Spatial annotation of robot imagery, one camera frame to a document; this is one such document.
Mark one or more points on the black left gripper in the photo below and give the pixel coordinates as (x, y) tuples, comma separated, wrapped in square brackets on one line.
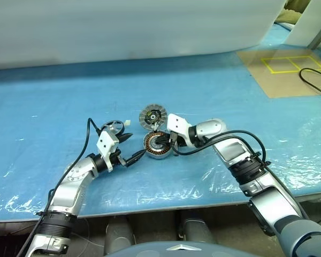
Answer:
[(117, 159)]

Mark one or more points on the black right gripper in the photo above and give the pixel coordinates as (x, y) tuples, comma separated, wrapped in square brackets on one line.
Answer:
[(174, 142)]

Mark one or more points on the silver motor base copper windings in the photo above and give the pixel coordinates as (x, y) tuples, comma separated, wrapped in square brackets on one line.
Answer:
[(156, 154)]

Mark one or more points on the silver motor rotor disc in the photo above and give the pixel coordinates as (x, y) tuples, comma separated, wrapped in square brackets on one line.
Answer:
[(145, 117)]

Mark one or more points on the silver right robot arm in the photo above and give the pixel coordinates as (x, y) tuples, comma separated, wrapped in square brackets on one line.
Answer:
[(235, 152)]

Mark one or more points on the small white plastic connector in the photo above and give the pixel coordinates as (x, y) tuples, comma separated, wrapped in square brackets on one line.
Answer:
[(127, 123)]

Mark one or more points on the blue plastic table sheet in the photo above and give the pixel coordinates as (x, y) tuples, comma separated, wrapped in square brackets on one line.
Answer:
[(176, 182)]

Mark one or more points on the grey rounded cylinder shape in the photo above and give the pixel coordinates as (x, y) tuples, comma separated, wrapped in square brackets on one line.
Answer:
[(196, 228), (120, 235)]

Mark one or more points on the grey robot torso silver emblem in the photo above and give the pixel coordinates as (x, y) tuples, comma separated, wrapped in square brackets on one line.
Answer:
[(176, 251)]

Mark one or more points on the white backdrop sheet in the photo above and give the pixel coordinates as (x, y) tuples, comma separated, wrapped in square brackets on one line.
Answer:
[(123, 26)]

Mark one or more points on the brown cardboard sheet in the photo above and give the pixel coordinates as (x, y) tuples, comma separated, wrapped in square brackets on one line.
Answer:
[(283, 83)]

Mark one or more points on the khaki cloth bundle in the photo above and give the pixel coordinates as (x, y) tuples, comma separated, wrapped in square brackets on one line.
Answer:
[(289, 13)]

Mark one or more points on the white upright panel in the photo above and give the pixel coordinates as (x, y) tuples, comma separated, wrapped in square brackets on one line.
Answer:
[(302, 26)]

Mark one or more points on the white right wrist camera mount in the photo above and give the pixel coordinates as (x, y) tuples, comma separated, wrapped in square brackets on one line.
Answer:
[(176, 123)]

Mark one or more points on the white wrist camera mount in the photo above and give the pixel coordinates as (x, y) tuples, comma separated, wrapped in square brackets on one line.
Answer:
[(105, 142), (176, 123)]

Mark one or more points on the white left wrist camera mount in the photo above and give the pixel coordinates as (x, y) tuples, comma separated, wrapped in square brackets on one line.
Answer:
[(105, 142)]

